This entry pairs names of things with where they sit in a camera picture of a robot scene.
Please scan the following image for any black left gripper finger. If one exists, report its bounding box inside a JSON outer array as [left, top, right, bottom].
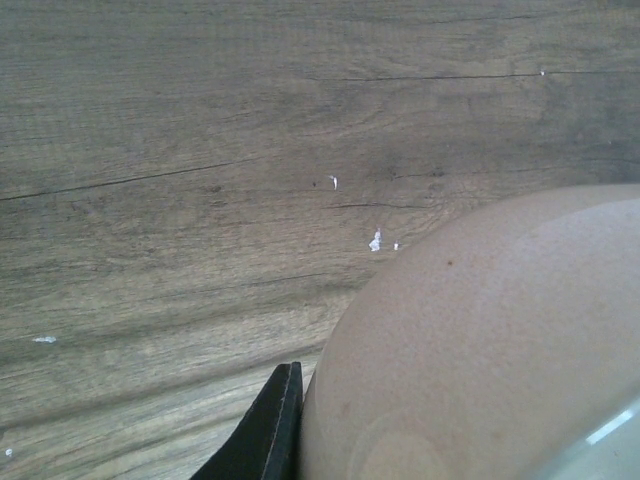
[[192, 362, 303, 480]]

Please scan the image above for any small cream ceramic bowl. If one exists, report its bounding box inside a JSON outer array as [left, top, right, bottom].
[[299, 184, 639, 479]]

